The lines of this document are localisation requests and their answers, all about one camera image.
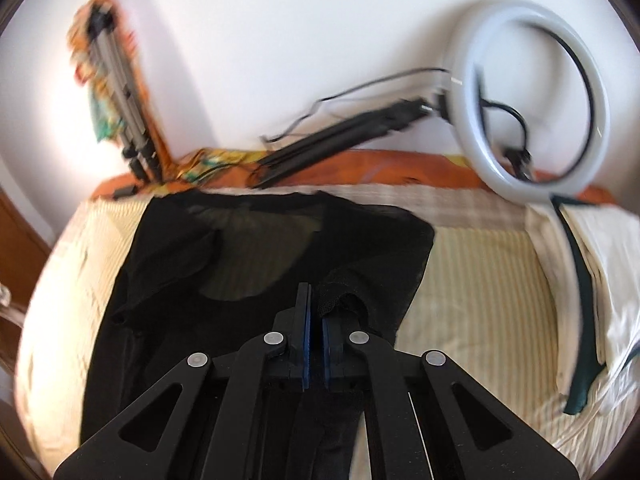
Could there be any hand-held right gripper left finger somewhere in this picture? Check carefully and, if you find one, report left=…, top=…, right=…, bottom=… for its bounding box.
left=52, top=283, right=313, bottom=480

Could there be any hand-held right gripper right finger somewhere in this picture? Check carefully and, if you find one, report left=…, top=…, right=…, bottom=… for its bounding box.
left=322, top=304, right=582, bottom=480

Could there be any black garment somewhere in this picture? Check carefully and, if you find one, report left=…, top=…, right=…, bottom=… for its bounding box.
left=80, top=190, right=436, bottom=480

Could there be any yellow striped blanket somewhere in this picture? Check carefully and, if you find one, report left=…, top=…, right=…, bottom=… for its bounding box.
left=15, top=185, right=601, bottom=476

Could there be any orange printed bed sheet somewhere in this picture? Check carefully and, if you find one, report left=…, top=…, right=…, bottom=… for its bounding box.
left=92, top=147, right=621, bottom=206

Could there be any black tripod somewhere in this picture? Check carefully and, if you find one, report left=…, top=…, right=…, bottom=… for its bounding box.
left=252, top=97, right=451, bottom=190

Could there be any cream white garment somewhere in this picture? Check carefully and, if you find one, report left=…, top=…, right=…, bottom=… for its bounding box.
left=525, top=202, right=583, bottom=396

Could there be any dark green garment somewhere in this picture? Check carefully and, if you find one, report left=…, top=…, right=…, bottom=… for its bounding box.
left=550, top=195, right=608, bottom=416

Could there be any white tote bag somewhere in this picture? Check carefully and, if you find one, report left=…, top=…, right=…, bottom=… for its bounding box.
left=567, top=202, right=640, bottom=366

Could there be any wooden door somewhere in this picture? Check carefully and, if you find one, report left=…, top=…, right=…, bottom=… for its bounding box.
left=0, top=185, right=56, bottom=361

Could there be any folded tripod with colourful scarf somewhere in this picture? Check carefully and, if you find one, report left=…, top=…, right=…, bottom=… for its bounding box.
left=67, top=0, right=173, bottom=181

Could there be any silver tripod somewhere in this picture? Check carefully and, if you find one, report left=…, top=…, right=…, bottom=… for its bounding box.
left=87, top=10, right=166, bottom=181

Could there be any white ring light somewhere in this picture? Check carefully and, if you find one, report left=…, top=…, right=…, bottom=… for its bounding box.
left=447, top=1, right=612, bottom=200

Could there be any black cable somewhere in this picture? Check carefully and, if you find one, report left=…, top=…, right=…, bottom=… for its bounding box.
left=257, top=67, right=538, bottom=181

